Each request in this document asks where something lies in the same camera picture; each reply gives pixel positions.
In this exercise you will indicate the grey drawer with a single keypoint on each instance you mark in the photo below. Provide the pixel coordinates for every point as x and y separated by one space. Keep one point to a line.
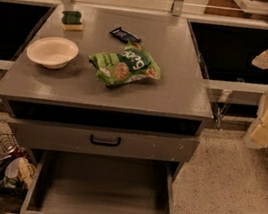
102 141
70 183

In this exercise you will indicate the grey top drawer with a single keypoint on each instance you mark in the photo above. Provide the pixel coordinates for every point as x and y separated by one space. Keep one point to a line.
102 141

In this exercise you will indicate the green chip bag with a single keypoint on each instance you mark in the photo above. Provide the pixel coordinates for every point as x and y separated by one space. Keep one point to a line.
134 63

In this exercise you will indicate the dark blue snack wrapper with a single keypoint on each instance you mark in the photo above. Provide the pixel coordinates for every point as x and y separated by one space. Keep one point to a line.
124 35

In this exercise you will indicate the green yellow sponge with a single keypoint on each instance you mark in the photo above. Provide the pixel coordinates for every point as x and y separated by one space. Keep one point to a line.
71 20

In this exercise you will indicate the white paper bowl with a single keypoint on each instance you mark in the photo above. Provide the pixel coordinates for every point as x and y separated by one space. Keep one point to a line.
52 52

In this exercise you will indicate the black wire dish rack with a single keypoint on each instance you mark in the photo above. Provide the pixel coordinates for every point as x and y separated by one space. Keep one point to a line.
17 169

